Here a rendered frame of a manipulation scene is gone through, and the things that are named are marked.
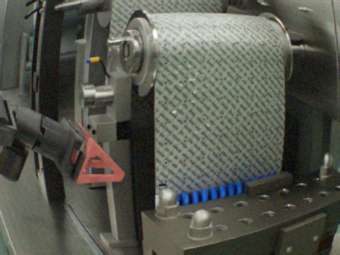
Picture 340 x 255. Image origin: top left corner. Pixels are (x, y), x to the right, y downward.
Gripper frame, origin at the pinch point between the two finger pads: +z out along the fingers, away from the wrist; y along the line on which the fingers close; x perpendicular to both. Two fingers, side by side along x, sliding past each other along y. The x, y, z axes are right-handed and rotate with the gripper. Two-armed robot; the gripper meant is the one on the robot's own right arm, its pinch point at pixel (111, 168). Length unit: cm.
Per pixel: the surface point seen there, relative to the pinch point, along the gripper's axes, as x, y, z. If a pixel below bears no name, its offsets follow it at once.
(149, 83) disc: 12.9, -2.3, 0.7
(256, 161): 9.0, -1.4, 23.0
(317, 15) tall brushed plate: 40.7, 0.9, 23.5
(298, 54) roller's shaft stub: 30.9, -6.6, 26.9
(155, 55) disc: 17.1, -0.1, -1.4
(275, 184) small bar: 7.3, 4.7, 25.6
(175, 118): 10.1, -1.0, 6.2
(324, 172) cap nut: 13.0, 6.0, 36.3
